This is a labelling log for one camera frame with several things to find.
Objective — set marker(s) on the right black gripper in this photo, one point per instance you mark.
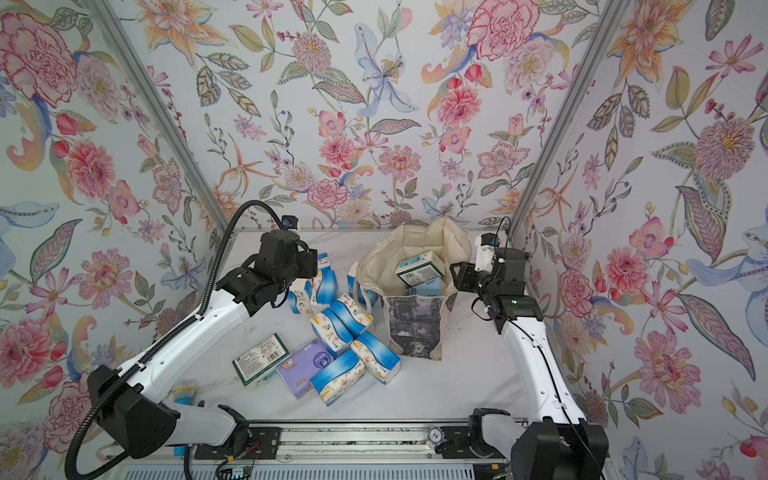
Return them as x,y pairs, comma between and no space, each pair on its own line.
465,281

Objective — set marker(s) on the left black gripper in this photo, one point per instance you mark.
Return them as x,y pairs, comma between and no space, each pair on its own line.
310,260

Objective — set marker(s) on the green white tissue box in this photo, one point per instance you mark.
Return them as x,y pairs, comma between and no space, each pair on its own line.
260,362
420,269

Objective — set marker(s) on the beige canvas bag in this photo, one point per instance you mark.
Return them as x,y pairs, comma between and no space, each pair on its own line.
414,325

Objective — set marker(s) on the blue floral tissue pack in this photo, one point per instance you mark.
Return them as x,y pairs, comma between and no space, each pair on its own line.
378,359
331,331
355,319
338,377

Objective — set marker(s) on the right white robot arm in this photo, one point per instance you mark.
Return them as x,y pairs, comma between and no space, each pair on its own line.
540,372

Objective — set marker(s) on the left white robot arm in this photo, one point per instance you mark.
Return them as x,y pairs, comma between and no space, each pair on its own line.
133,400

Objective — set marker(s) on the blue tissue pack by bag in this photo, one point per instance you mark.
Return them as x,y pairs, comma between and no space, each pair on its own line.
366,298

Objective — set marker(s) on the light blue tissue pack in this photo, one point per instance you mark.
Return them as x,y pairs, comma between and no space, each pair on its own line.
431,288

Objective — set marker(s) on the purple tissue pack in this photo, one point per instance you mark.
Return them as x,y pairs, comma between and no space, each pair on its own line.
303,365

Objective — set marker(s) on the blue floral tissue pack front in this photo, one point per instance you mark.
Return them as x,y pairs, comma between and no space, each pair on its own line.
338,377

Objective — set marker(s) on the blue microphone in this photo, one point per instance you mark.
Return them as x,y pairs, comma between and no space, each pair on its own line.
183,394

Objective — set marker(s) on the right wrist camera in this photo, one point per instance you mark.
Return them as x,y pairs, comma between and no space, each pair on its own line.
487,257

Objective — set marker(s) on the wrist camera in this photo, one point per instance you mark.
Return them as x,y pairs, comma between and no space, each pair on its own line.
487,257
290,222

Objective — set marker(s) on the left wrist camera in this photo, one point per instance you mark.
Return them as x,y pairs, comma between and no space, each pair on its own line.
290,222

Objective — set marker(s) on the aluminium corner post left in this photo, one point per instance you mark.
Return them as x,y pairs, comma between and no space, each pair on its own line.
116,37

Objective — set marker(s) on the aluminium corner post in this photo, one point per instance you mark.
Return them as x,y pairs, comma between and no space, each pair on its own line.
116,37
606,26

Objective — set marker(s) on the metal base rail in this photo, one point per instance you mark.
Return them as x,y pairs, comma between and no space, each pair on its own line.
334,450

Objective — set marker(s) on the aluminium corner post right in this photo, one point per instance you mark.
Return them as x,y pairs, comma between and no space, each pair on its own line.
606,26

